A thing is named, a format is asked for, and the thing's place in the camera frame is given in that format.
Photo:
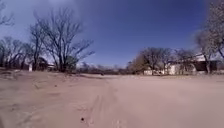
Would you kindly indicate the distant line of bushes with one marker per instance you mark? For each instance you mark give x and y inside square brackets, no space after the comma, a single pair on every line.
[103,70]

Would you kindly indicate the clump of bare trees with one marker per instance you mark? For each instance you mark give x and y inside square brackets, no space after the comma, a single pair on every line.
[151,58]

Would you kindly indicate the big dark bare tree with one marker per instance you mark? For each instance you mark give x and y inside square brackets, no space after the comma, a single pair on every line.
[61,50]

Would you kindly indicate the small dark stone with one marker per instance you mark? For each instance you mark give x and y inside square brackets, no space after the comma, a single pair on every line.
[82,119]

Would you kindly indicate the white building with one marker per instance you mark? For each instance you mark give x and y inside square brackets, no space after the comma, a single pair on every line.
[180,67]

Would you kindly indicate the dark building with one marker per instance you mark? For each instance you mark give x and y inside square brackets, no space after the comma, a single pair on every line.
[41,64]

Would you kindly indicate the thin bare tree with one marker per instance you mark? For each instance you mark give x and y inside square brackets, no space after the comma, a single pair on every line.
[36,46]

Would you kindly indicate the group of bare trees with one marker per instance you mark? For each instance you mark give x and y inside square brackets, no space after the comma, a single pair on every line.
[13,53]

